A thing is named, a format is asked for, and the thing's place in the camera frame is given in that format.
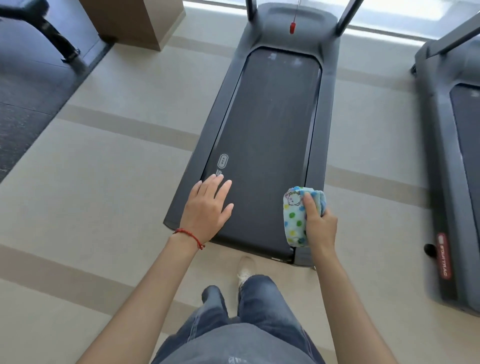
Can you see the person's left hand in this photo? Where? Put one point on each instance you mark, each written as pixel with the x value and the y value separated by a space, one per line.
pixel 204 210

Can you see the person's right hand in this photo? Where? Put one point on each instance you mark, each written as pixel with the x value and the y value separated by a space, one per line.
pixel 322 234

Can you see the polka dot cleaning cloth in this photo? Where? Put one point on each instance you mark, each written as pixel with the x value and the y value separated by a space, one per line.
pixel 294 221

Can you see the person's right forearm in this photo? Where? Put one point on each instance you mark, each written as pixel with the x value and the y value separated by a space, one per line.
pixel 348 318

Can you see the person's left forearm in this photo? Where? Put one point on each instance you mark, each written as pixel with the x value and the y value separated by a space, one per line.
pixel 150 300

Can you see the person's white right shoe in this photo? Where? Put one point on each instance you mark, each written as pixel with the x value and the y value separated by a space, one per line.
pixel 246 270

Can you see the person's blue jeans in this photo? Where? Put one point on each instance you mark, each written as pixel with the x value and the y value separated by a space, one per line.
pixel 262 300

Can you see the dark grey treadmill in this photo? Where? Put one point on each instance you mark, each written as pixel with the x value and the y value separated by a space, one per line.
pixel 270 131

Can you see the person's grey shirt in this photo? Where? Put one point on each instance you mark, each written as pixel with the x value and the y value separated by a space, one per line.
pixel 232 341

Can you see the grey treadmill red label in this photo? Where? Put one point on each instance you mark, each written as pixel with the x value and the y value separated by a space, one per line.
pixel 442 150

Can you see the black rubber floor mat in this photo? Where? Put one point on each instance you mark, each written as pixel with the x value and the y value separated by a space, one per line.
pixel 22 112

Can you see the black equipment leg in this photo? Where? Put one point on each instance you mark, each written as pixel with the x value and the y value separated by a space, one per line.
pixel 52 33

